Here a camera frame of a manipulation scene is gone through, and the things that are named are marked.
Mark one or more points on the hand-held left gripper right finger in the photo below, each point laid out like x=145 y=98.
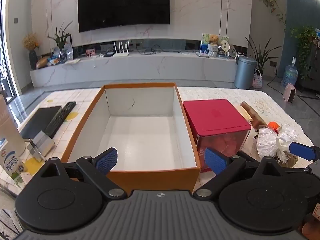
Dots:
x=213 y=161

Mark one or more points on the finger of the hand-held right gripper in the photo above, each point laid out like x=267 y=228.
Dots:
x=301 y=150

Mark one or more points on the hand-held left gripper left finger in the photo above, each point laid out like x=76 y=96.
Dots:
x=108 y=160

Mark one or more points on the white plastic bag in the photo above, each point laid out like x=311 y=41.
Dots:
x=267 y=140

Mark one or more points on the orange cardboard box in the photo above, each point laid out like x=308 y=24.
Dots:
x=155 y=182

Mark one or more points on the brown toast plush toy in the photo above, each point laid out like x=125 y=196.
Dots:
x=255 y=116

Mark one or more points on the tan fabric item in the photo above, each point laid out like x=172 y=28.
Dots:
x=291 y=158

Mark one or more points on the orange ball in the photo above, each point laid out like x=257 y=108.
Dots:
x=273 y=126

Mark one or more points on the red lidded box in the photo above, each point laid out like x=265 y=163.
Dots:
x=215 y=115

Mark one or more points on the pale yellow foam slab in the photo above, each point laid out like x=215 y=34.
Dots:
x=243 y=112

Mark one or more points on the pink space heater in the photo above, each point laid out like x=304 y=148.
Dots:
x=290 y=93

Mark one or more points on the black remote control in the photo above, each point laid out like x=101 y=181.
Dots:
x=61 y=118

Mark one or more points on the lemon tile-print tablecloth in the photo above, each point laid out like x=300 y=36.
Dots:
x=82 y=97

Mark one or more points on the silver metal box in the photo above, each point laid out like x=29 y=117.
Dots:
x=41 y=143

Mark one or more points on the dark side cabinet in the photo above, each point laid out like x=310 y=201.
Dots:
x=312 y=75

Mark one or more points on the blue water jug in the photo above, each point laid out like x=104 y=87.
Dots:
x=290 y=75

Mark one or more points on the black flat tablet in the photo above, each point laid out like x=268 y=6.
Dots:
x=40 y=121

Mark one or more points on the pastel woven basket bag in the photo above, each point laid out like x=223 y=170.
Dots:
x=257 y=80

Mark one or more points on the grey-blue metal trash can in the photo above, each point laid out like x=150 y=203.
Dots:
x=245 y=72

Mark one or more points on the white milk carton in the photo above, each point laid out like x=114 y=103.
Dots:
x=12 y=162

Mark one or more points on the white marble television cabinet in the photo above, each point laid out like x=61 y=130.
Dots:
x=137 y=67

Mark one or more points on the long-leaf potted plant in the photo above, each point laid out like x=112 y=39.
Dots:
x=261 y=55

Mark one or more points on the bushy green potted plant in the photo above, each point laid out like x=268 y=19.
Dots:
x=303 y=45

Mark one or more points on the white router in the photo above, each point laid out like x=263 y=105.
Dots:
x=121 y=53

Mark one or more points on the pink photo card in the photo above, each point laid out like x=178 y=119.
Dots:
x=90 y=53

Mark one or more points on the round paper sign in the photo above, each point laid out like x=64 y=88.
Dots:
x=224 y=45

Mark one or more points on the brown bread loaf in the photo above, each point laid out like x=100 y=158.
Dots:
x=43 y=62

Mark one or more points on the grey patterned cushion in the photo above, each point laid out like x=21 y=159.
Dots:
x=8 y=225

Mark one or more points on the brown teddy bear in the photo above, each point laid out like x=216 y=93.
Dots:
x=214 y=39

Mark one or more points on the dark vase with dried flowers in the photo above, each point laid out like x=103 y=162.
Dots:
x=32 y=60

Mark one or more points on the green plant in glass vase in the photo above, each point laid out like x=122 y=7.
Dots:
x=61 y=40

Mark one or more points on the hanging vine plant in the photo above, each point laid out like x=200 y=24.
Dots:
x=271 y=1

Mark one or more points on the wall power socket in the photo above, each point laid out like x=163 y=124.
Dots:
x=273 y=63

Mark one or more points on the black wall television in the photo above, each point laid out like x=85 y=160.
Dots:
x=123 y=2

